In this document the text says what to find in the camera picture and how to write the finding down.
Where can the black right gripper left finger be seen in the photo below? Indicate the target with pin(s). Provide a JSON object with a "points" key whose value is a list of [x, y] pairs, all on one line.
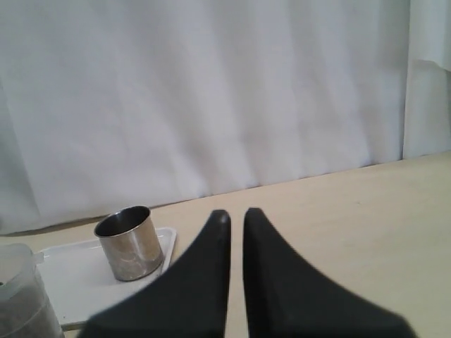
{"points": [[189, 300]]}

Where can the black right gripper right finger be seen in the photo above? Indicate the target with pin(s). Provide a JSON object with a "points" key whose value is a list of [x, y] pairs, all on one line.
{"points": [[286, 296]]}

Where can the steel mug with pellets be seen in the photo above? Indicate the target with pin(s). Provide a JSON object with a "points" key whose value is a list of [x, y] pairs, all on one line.
{"points": [[130, 243]]}

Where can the translucent plastic container with label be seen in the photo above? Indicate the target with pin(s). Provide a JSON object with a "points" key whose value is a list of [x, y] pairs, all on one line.
{"points": [[26, 310]]}

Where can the white plastic tray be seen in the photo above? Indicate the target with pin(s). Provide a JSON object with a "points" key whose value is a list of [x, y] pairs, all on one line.
{"points": [[79, 281]]}

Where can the white curtain backdrop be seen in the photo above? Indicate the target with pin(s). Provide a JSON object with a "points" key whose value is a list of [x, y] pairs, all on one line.
{"points": [[108, 104]]}

